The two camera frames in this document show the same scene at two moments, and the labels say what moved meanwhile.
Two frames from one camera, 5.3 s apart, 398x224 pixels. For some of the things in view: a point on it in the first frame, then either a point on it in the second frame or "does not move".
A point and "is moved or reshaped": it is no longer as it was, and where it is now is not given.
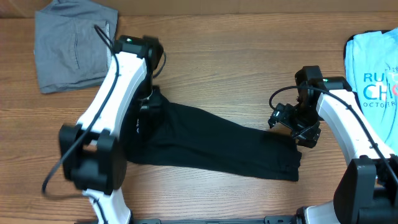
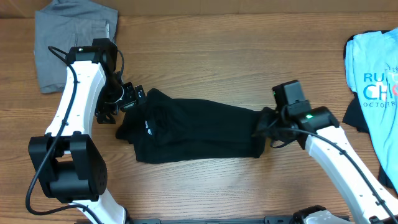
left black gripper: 154,104 → 139,98
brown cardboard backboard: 15,8 does not move
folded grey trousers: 70,53 does not move
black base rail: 278,219 does not move
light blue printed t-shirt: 371,68 does not move
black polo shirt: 185,137 is moved or reshaped
